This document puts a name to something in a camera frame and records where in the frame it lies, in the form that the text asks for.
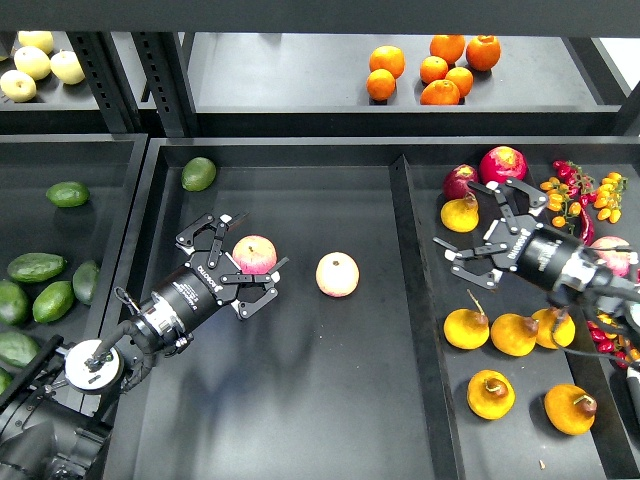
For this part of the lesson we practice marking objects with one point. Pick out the green avocado upper left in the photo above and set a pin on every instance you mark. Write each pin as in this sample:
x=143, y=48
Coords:
x=68, y=194

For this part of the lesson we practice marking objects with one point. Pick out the orange upper left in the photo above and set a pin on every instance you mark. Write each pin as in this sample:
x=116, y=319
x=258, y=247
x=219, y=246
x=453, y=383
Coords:
x=388, y=57

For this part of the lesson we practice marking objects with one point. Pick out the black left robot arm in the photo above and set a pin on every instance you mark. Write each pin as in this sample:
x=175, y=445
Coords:
x=53, y=414

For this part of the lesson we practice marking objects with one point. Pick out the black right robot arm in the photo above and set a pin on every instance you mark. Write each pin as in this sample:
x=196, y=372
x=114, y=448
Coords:
x=607, y=293

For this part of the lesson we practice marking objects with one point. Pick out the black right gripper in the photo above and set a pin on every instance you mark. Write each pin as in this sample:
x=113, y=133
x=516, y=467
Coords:
x=542, y=255

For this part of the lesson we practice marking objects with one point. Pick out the green avocado top centre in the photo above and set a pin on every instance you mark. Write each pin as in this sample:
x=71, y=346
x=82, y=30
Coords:
x=198, y=174

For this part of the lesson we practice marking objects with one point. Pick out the pink apple right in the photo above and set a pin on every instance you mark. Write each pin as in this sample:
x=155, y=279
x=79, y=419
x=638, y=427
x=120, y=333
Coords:
x=615, y=252

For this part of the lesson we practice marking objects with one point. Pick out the orange front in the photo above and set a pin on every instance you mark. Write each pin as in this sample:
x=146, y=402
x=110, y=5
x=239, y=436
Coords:
x=440, y=92

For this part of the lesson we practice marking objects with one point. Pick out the black tray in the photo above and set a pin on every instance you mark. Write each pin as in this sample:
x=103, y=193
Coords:
x=358, y=387
x=109, y=165

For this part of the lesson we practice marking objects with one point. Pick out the black centre tray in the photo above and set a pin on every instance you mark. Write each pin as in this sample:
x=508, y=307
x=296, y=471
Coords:
x=358, y=387

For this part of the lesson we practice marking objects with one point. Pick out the orange lower left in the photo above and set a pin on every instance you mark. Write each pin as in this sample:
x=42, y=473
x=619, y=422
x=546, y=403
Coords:
x=380, y=84

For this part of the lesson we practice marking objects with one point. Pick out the small orange right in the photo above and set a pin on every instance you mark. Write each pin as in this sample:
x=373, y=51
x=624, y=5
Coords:
x=463, y=78

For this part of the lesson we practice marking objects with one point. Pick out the small orange centre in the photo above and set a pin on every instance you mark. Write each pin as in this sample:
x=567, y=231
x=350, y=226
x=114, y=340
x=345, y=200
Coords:
x=433, y=68

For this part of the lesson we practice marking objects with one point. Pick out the cherry tomato bunch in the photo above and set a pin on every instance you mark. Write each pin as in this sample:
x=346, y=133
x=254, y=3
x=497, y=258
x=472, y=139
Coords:
x=570, y=188
x=605, y=336

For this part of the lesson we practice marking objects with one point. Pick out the large red apple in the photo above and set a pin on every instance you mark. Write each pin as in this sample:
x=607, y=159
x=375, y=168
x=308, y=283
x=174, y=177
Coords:
x=501, y=163

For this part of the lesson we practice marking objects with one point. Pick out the pale pink apple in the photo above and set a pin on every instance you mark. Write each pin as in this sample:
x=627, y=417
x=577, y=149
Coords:
x=337, y=274

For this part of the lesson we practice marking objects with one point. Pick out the small orange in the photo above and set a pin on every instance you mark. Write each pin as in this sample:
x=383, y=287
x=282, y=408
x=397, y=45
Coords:
x=433, y=68
x=463, y=78

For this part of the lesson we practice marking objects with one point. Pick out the red chili pepper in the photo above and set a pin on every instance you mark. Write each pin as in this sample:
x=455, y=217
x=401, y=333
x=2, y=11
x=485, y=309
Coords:
x=587, y=227

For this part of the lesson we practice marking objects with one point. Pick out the bright green avocado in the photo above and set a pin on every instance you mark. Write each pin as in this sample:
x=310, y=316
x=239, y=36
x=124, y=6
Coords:
x=53, y=302

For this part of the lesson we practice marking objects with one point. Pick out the black shelf frame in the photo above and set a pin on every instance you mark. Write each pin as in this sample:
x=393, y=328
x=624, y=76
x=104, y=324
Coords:
x=164, y=19

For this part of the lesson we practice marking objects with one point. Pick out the yellow pear near onion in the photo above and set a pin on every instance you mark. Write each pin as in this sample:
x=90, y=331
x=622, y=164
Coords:
x=460, y=215

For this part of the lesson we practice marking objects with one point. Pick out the yellow pear with stem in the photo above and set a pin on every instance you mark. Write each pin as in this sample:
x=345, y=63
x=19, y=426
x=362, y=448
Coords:
x=490, y=395

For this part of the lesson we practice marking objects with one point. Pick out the orange top middle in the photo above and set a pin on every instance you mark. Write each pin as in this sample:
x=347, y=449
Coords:
x=448, y=47

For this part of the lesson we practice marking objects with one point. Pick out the pale yellow pear right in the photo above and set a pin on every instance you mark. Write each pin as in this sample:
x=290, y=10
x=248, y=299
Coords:
x=66, y=67

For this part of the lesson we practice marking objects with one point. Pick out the dark avocado left edge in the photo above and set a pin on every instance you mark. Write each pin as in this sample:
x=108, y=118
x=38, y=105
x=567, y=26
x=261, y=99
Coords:
x=15, y=305

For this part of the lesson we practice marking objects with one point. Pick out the pink red apple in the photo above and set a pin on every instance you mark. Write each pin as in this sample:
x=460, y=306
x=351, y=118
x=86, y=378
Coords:
x=254, y=254

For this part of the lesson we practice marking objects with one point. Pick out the black left tray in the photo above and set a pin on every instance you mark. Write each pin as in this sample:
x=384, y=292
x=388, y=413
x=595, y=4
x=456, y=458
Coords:
x=109, y=165

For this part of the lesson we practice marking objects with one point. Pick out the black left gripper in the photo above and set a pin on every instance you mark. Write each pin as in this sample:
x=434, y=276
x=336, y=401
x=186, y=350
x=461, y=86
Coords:
x=212, y=279

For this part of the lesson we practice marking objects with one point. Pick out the cherry tomato bunch lower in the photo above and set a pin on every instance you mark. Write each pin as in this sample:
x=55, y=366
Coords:
x=605, y=336

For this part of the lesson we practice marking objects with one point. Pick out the dark red onion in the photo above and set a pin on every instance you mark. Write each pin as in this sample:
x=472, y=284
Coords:
x=456, y=183

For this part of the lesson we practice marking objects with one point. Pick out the dark green upright avocado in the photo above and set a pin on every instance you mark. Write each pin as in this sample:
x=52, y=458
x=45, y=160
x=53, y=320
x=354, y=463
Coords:
x=85, y=281

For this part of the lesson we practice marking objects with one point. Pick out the yellow pear under arm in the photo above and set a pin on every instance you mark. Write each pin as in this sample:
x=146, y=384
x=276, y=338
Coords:
x=514, y=334

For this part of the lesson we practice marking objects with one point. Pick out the cherry tomato bunch upper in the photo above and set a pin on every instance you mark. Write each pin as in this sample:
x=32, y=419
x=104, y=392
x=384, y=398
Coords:
x=570, y=188

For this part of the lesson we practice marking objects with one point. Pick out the pale yellow pear front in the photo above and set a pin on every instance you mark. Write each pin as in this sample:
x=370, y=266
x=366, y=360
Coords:
x=18, y=86

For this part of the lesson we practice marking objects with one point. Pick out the yellow pear brown top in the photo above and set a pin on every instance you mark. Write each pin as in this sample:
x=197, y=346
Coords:
x=555, y=328

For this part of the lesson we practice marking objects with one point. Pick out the orange pear lower right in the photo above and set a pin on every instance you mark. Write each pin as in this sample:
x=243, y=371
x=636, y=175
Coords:
x=570, y=409

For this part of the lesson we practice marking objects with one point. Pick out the orange top right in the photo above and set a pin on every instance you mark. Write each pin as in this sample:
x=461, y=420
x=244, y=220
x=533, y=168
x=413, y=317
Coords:
x=483, y=52

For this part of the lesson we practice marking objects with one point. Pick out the yellow pear lower left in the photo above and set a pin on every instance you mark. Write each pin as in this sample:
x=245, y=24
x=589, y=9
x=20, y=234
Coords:
x=467, y=329

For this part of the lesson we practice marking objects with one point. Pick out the dark avocado lower left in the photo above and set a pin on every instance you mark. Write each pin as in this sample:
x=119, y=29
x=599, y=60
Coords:
x=5, y=380

